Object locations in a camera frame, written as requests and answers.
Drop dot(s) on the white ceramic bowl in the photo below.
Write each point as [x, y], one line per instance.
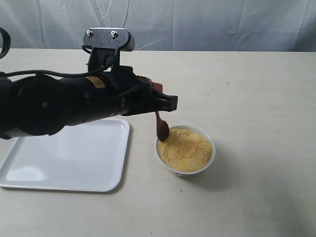
[212, 163]

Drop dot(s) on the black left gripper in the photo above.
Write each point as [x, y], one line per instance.
[121, 92]

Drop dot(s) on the brown wooden spoon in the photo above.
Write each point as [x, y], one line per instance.
[162, 130]

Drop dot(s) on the white rectangular plastic tray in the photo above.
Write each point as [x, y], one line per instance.
[86, 158]

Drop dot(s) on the beige grains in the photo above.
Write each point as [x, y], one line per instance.
[185, 153]

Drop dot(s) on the grey wrinkled backdrop curtain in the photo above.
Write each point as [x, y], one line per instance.
[198, 25]

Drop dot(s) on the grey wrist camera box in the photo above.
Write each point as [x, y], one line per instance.
[105, 45]

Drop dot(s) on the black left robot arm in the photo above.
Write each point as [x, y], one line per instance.
[42, 105]

